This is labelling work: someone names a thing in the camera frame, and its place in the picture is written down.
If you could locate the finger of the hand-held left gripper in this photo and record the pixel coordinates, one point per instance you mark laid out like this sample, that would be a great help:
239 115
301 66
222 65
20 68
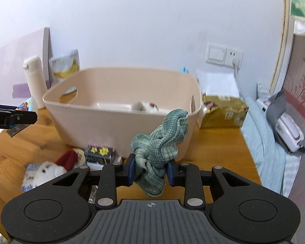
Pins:
21 118
1 108

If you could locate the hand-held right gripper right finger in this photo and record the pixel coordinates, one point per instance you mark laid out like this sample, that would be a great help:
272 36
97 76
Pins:
170 174

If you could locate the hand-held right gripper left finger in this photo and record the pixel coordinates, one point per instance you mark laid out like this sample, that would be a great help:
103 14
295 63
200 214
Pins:
131 170

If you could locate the colourful snack packet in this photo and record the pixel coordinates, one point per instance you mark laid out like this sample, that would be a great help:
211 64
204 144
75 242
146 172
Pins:
25 105

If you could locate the green striped cloth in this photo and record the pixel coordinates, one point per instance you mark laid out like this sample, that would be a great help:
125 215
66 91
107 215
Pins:
157 142

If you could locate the black box with yellow stars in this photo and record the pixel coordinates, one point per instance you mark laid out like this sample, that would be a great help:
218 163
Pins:
100 155

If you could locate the beige plastic basket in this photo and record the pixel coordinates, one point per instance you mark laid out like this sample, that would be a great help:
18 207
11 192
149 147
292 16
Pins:
111 122

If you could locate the white blue plush toy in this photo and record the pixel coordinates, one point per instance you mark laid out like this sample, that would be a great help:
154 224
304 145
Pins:
44 172

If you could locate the red beige plush toy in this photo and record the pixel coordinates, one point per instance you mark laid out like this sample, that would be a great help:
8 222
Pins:
70 157

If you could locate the white thermos bottle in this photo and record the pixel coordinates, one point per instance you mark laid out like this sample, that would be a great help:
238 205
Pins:
35 81

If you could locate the pink decorative board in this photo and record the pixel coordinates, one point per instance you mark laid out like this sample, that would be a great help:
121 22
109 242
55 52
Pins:
12 58

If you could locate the white grey plush toy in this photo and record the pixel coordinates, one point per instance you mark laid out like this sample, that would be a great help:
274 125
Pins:
147 107

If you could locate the banana print snack bag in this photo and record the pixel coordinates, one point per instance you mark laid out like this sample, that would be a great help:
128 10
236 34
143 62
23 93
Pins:
66 64

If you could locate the gold tissue pack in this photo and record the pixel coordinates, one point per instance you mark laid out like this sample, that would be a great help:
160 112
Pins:
223 111

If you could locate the light blue bedding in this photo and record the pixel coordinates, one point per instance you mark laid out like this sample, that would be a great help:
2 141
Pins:
261 142

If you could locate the white paper bag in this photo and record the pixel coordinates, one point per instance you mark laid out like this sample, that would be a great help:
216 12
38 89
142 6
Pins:
217 82

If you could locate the small blue object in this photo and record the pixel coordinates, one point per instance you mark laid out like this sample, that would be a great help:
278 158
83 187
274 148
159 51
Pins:
184 69

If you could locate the floral patterned headboard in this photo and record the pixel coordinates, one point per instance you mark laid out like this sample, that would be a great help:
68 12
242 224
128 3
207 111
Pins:
302 81

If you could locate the white wall switch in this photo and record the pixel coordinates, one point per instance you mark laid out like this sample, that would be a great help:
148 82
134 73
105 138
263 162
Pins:
216 54

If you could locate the white wall socket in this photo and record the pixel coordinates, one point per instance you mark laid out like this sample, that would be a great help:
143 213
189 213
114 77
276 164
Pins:
233 54

